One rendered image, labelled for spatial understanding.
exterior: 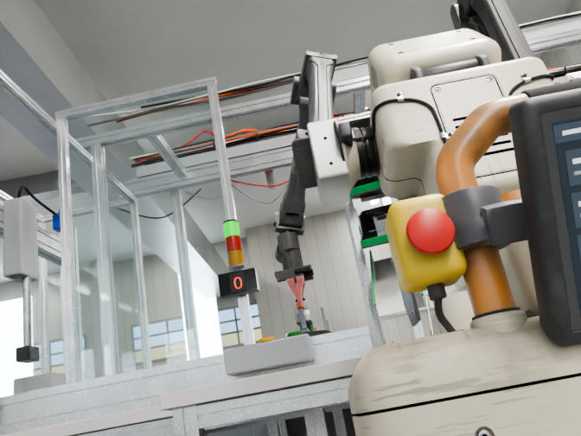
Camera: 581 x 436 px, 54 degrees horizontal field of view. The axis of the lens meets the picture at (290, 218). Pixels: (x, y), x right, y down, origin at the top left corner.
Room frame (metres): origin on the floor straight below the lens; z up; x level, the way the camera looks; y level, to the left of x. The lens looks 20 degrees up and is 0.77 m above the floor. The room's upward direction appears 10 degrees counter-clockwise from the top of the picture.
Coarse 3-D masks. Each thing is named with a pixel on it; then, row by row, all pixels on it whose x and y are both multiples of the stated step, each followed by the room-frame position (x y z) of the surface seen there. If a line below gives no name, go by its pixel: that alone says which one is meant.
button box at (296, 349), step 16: (304, 336) 1.37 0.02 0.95; (224, 352) 1.38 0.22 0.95; (240, 352) 1.38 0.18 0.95; (256, 352) 1.38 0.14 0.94; (272, 352) 1.37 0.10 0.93; (288, 352) 1.37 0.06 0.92; (304, 352) 1.37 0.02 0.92; (240, 368) 1.38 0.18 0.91; (256, 368) 1.38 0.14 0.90; (272, 368) 1.42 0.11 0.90
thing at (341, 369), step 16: (304, 368) 1.07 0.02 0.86; (320, 368) 1.07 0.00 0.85; (336, 368) 1.07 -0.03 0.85; (352, 368) 1.07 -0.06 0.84; (224, 384) 1.07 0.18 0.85; (240, 384) 1.07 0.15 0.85; (256, 384) 1.07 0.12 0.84; (272, 384) 1.07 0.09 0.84; (288, 384) 1.07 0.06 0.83; (304, 384) 1.09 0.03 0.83; (160, 400) 1.07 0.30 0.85; (176, 400) 1.07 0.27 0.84; (192, 400) 1.07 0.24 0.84; (208, 400) 1.07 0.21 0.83; (224, 400) 1.12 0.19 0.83
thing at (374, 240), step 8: (376, 208) 1.75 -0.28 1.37; (384, 208) 1.74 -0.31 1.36; (360, 216) 1.65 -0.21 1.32; (368, 216) 1.76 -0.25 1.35; (368, 224) 1.77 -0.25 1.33; (368, 232) 1.77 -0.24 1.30; (376, 232) 1.73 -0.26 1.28; (368, 240) 1.53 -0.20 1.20; (376, 240) 1.52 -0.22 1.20; (384, 240) 1.52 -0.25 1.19
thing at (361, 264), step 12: (348, 120) 1.63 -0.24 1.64; (360, 120) 1.65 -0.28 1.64; (348, 204) 1.64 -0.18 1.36; (348, 216) 1.81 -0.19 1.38; (360, 240) 1.64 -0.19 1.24; (360, 252) 1.64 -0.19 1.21; (360, 264) 1.64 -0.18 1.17; (360, 276) 1.81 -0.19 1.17; (372, 288) 1.64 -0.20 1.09; (372, 300) 1.64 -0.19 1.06; (372, 312) 1.64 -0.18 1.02; (372, 324) 1.81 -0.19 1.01
